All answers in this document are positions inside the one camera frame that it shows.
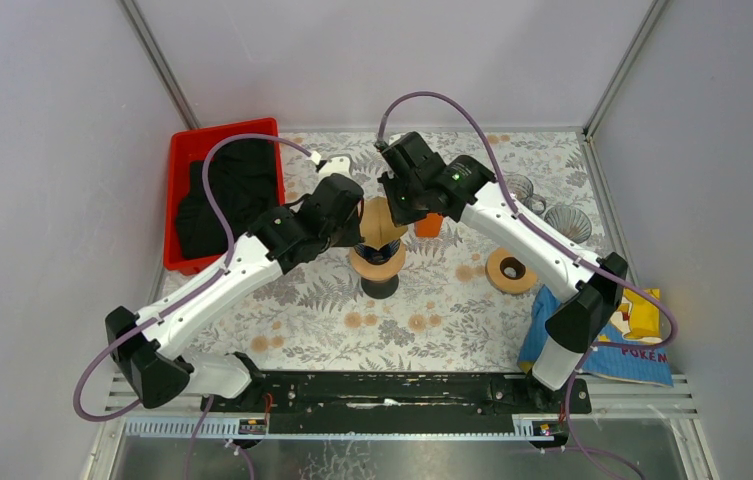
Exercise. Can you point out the yellow blue snack bag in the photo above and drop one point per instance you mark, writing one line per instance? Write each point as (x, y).
(636, 322)

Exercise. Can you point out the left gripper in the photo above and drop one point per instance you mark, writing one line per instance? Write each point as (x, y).
(355, 216)

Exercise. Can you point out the brown paper coffee filter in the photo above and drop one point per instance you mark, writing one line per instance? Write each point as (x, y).
(376, 225)

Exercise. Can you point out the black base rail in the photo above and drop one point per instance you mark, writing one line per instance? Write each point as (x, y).
(398, 403)

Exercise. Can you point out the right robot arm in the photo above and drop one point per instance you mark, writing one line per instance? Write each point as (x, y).
(578, 278)

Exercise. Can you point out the orange coffee filter box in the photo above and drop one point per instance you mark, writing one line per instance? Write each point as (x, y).
(429, 226)

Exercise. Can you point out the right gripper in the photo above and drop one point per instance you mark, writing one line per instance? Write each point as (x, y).
(401, 217)

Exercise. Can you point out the floral table mat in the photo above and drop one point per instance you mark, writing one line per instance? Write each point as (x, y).
(446, 315)

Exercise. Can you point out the red-rimmed glass carafe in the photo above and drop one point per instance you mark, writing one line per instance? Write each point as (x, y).
(379, 289)

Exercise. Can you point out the red plastic bin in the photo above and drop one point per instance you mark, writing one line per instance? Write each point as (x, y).
(190, 146)

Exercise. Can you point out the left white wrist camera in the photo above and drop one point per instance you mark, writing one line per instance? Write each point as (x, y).
(327, 166)

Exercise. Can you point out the blue cloth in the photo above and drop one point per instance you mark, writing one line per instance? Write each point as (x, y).
(543, 307)

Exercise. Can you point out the grey ribbed glass dripper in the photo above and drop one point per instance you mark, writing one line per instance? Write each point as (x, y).
(570, 221)

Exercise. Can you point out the blue glass dripper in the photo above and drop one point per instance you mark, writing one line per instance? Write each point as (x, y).
(377, 256)

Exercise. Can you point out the black cloth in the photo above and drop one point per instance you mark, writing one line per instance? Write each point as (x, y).
(243, 180)

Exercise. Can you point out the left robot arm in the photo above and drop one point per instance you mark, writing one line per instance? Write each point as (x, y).
(150, 347)

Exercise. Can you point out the grey glass pitcher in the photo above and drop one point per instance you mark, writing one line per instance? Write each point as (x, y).
(521, 192)

